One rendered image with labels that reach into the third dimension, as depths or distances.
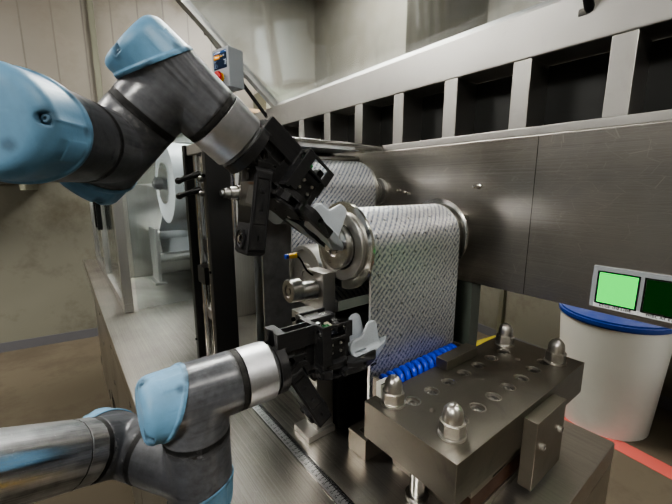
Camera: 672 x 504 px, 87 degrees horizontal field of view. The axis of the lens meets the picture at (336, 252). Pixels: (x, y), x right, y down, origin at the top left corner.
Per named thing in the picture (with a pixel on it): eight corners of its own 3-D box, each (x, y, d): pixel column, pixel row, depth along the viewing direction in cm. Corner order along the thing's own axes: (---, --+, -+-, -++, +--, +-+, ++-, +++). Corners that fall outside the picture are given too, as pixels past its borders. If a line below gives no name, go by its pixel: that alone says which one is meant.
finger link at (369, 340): (399, 316, 57) (354, 329, 51) (397, 350, 58) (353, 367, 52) (385, 310, 59) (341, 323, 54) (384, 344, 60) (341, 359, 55)
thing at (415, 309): (367, 383, 60) (369, 276, 56) (450, 345, 74) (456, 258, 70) (369, 384, 59) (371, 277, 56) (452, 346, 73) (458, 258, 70)
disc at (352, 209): (318, 281, 67) (316, 201, 64) (320, 280, 67) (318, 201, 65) (373, 297, 55) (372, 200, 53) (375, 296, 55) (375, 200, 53)
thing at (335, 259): (317, 227, 61) (343, 221, 55) (326, 226, 63) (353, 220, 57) (323, 270, 61) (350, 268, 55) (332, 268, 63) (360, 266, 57)
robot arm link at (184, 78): (100, 69, 39) (152, 12, 39) (185, 142, 45) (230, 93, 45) (89, 68, 33) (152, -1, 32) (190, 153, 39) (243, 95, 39)
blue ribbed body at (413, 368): (373, 391, 60) (373, 372, 59) (449, 354, 73) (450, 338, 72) (388, 400, 57) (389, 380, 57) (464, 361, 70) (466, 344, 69)
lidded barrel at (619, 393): (678, 426, 203) (700, 315, 190) (634, 463, 176) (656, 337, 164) (576, 381, 249) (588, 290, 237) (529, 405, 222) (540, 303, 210)
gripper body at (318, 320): (357, 319, 50) (283, 341, 43) (357, 375, 52) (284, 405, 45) (326, 305, 56) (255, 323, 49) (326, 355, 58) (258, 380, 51)
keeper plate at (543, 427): (516, 483, 53) (523, 417, 51) (545, 453, 59) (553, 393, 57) (534, 494, 51) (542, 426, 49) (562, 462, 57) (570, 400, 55)
